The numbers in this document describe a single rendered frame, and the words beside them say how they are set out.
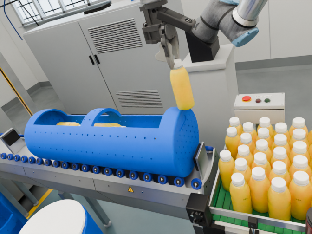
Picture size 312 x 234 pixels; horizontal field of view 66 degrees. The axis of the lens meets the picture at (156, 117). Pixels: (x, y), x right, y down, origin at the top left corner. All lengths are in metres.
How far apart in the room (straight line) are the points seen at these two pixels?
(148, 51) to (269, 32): 1.73
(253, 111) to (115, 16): 2.00
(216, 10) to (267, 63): 2.40
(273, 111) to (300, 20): 2.62
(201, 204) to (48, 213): 0.60
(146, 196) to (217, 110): 0.88
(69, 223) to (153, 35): 0.73
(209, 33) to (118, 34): 1.45
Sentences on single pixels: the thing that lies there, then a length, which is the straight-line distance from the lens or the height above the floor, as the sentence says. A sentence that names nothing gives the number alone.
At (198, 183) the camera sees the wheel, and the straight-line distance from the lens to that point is 0.99.
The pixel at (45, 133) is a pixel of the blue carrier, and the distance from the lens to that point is 1.31.
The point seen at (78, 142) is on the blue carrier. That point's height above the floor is 1.16.
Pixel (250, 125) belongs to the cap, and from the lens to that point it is 1.03.
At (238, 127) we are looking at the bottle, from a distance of 1.08.
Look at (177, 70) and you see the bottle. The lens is 0.83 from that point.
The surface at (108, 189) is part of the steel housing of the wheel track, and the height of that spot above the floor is 0.86.
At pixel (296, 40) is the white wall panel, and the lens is 3.74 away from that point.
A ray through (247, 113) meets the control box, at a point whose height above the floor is 1.06.
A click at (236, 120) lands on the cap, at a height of 1.08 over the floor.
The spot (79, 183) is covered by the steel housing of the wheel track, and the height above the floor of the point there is 0.86.
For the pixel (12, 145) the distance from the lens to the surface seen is 1.92.
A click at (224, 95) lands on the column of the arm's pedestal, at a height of 0.86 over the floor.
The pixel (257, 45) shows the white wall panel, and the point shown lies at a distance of 3.76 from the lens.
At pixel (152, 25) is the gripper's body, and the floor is 1.56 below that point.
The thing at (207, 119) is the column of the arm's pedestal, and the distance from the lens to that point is 1.83.
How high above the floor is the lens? 1.72
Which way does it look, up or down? 31 degrees down
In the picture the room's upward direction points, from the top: 20 degrees counter-clockwise
